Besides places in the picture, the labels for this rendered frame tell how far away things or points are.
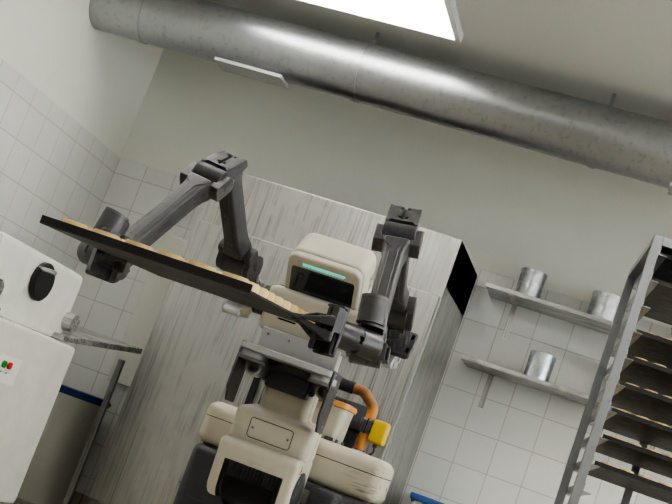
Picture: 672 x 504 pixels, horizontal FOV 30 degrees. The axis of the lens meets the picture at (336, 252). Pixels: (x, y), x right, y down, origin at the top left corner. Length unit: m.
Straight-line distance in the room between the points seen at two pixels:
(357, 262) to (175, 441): 3.35
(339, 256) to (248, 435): 0.52
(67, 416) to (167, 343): 0.88
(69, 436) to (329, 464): 3.82
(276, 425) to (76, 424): 3.97
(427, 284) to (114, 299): 2.23
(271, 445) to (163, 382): 3.29
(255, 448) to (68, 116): 4.29
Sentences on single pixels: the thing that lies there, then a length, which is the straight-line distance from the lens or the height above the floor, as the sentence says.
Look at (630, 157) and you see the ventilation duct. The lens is 6.28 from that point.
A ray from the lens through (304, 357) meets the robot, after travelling 3.24.
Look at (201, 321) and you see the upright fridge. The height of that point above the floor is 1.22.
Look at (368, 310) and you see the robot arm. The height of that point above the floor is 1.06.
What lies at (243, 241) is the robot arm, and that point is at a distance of 3.19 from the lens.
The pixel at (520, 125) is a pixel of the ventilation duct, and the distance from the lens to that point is 6.34.
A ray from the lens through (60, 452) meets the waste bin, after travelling 7.17.
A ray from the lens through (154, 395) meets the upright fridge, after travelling 6.53.
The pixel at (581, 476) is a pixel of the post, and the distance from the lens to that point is 4.07.
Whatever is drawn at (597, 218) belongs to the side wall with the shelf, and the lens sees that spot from 7.25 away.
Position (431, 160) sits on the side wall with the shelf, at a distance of 7.42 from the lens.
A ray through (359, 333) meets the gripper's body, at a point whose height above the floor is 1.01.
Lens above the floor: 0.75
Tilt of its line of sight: 9 degrees up
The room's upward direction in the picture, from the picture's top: 20 degrees clockwise
